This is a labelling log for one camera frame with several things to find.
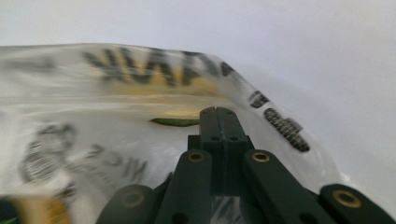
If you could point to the dark green vegetable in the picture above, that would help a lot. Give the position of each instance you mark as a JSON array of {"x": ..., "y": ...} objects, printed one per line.
[{"x": 176, "y": 122}]

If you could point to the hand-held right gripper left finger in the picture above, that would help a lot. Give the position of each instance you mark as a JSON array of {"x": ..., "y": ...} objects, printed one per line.
[{"x": 210, "y": 133}]

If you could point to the translucent white plastic bag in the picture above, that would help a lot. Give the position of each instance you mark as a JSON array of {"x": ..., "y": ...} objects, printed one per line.
[{"x": 102, "y": 146}]

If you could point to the yellow brown packet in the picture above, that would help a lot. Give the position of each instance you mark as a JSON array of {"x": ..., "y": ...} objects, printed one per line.
[{"x": 40, "y": 210}]

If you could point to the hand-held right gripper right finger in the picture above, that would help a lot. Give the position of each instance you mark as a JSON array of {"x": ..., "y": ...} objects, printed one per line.
[{"x": 233, "y": 137}]

